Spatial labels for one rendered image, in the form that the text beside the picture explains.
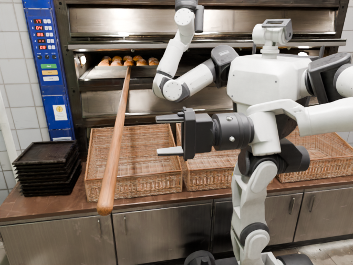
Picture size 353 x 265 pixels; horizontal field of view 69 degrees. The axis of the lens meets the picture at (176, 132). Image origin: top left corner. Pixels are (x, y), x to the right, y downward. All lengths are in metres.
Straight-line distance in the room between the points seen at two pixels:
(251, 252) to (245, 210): 0.20
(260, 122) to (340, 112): 0.16
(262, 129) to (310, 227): 1.55
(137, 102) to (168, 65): 0.87
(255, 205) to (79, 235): 1.01
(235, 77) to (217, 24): 0.91
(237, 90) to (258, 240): 0.67
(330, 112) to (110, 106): 1.47
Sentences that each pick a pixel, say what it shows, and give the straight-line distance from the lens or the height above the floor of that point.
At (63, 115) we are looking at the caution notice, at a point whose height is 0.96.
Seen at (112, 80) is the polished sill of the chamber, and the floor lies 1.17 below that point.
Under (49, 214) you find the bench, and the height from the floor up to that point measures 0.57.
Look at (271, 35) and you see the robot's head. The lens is 0.98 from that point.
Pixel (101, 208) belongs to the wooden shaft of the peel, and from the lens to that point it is 0.52.
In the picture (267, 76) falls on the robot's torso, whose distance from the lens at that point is 0.92.
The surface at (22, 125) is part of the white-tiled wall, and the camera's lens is 2.02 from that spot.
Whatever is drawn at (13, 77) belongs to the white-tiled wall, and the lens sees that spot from 1.94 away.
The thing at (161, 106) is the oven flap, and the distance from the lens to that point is 1.84.
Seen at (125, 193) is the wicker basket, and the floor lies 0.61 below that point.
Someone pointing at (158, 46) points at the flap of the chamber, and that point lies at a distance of 1.63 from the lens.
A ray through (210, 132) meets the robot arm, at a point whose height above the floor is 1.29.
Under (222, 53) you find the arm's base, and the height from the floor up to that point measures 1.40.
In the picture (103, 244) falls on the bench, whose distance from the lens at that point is 1.73.
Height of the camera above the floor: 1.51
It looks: 22 degrees down
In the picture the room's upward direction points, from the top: straight up
